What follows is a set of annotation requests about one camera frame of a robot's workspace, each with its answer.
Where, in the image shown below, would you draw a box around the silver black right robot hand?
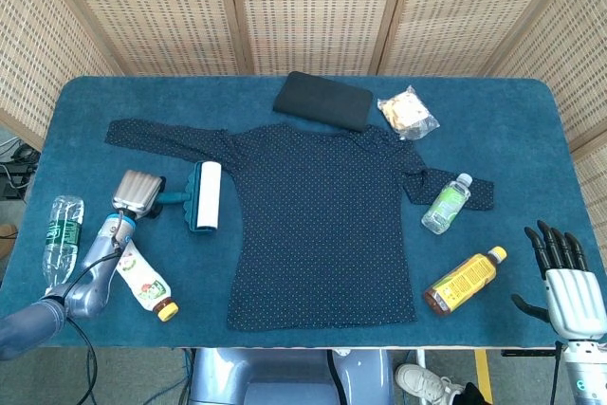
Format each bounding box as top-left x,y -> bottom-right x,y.
510,220 -> 607,342

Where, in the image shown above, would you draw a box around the blue velvet table cover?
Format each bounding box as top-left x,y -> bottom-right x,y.
0,74 -> 601,350

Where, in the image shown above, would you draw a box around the white sneaker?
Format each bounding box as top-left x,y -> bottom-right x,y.
395,363 -> 465,405

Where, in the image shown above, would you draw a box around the black folded cloth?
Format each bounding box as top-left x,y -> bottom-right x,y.
272,70 -> 374,134

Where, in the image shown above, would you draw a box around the blue floor cables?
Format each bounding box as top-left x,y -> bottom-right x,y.
154,347 -> 196,405

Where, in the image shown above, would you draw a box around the blue-grey robot torso base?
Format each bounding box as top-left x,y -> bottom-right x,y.
188,347 -> 395,405

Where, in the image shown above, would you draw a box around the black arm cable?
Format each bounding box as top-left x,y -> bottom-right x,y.
60,208 -> 130,405

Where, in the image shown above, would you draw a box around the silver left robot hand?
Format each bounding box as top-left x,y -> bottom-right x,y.
111,169 -> 167,222

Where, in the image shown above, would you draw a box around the large clear water bottle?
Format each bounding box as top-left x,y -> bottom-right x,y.
42,194 -> 85,285

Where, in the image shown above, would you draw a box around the woven wicker folding screen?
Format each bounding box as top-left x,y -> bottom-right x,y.
0,0 -> 607,259

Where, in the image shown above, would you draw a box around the teal lint roller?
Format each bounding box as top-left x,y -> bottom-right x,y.
155,160 -> 223,237

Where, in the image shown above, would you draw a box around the black cables and equipment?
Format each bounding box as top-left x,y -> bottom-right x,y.
0,137 -> 43,205

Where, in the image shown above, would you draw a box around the yellow label tea bottle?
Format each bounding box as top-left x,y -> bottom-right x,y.
423,246 -> 508,319

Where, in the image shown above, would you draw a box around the white label yellow cap bottle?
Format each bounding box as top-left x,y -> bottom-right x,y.
116,239 -> 180,322

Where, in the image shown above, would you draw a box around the clear plastic snack bag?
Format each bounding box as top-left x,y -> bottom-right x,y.
377,85 -> 441,141

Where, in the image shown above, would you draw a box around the navy polka dot shirt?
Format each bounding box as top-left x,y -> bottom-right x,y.
104,119 -> 497,333

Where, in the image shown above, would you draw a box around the small clear green label bottle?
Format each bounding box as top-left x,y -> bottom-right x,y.
420,173 -> 473,235

